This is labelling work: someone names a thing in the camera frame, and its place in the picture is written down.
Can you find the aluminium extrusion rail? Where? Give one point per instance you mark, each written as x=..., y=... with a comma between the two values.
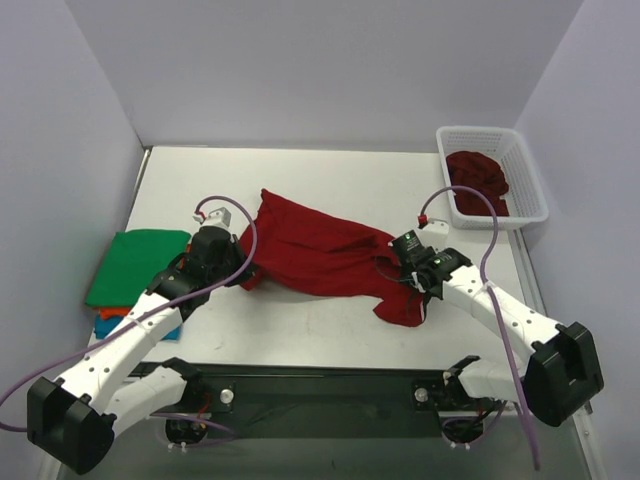
x=590, y=444

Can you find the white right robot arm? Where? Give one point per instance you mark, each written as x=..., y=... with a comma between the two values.
x=552, y=370

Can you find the dark red crumpled shirt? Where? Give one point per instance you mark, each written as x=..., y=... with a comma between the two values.
x=481, y=173

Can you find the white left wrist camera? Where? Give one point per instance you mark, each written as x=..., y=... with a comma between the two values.
x=219, y=218

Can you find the green folded t shirt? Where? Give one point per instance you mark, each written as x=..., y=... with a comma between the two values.
x=135, y=265

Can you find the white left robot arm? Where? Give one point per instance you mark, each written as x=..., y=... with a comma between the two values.
x=77, y=417

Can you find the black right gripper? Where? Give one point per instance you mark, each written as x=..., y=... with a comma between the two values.
x=396, y=262

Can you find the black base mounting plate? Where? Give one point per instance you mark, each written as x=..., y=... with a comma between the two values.
x=277, y=402

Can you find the blue folded t shirt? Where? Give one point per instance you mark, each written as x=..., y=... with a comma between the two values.
x=109, y=314

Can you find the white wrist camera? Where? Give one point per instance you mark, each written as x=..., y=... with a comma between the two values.
x=219, y=218
x=432, y=232

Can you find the red t shirt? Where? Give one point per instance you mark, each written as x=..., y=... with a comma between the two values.
x=313, y=253

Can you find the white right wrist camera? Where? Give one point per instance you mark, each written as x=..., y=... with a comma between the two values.
x=432, y=232

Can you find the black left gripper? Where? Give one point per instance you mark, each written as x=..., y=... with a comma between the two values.
x=237, y=257

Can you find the white plastic basket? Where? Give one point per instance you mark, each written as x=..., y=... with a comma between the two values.
x=524, y=200

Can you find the orange folded t shirt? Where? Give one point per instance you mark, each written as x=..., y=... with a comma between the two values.
x=115, y=312

